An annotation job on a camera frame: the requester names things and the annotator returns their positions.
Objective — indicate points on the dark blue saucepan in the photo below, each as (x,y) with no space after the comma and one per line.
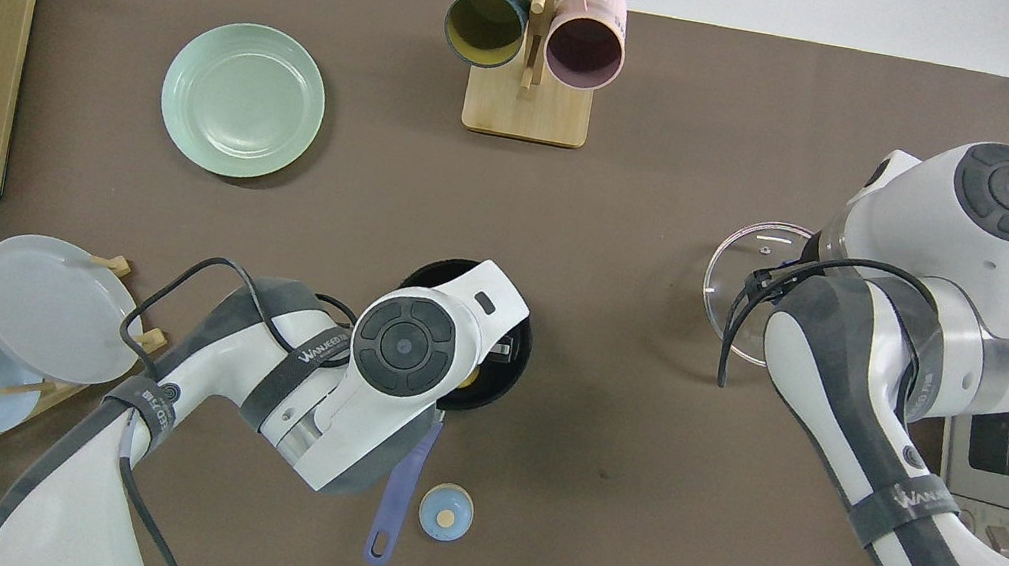
(398,509)

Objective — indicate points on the grey plate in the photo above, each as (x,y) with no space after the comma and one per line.
(55,308)

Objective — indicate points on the dark teal mug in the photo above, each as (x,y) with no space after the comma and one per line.
(485,22)

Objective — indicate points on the brown table mat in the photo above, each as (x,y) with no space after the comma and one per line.
(695,101)

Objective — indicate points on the wooden plate rack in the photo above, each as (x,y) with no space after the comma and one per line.
(151,339)

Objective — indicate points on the glass lid blue knob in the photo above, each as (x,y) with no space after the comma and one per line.
(731,258)

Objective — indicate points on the pink mug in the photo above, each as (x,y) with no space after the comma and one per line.
(585,48)

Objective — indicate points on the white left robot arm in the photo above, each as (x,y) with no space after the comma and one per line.
(404,343)

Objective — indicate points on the green plate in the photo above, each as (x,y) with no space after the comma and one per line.
(240,99)

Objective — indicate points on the wooden mug rack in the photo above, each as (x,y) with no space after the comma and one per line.
(526,114)

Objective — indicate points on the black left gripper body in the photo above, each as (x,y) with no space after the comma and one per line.
(504,352)

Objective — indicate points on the yellow potato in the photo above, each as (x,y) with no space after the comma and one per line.
(470,381)

